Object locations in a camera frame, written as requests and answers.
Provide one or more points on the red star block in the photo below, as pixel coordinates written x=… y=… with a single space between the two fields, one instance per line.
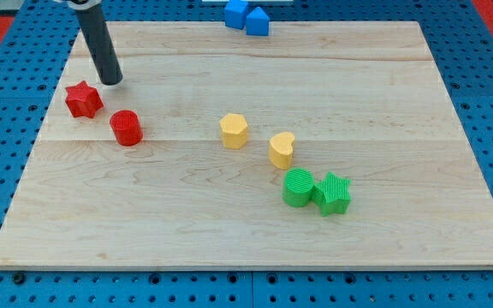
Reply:
x=83 y=100

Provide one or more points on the green star block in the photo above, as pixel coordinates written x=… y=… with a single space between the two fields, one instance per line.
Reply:
x=332 y=195

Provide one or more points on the yellow hexagon block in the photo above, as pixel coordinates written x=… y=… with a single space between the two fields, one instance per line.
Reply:
x=234 y=131

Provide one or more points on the yellow heart block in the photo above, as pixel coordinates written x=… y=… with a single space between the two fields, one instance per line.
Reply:
x=281 y=149

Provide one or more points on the green cylinder block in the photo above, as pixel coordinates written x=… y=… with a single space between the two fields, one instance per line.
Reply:
x=297 y=187

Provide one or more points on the wooden board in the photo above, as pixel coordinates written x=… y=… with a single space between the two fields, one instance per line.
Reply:
x=364 y=100

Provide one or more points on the red cylinder block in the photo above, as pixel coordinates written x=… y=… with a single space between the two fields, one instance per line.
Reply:
x=126 y=127

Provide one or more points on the blue triangle block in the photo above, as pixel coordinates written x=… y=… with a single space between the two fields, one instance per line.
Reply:
x=257 y=23

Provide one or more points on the blue cube block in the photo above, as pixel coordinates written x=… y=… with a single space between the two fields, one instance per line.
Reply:
x=235 y=14

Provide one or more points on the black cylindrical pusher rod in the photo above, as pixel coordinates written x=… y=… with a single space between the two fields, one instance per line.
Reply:
x=93 y=25

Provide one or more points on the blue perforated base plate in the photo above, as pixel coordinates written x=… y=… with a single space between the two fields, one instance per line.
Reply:
x=32 y=57

